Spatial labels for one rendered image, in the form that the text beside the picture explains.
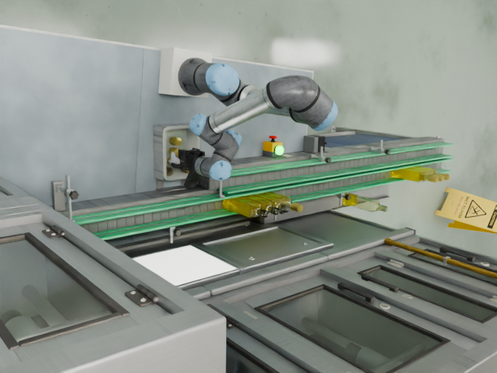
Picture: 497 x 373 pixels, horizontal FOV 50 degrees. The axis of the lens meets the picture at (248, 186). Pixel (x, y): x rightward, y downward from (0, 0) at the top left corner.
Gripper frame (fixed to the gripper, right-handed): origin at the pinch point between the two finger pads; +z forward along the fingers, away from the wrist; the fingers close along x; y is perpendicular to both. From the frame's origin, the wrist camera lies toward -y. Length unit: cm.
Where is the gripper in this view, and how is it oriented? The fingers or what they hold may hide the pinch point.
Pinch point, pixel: (174, 162)
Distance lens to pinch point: 225.8
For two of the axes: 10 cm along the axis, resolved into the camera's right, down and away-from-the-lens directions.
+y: 0.1, -9.7, -2.4
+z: -6.3, -1.9, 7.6
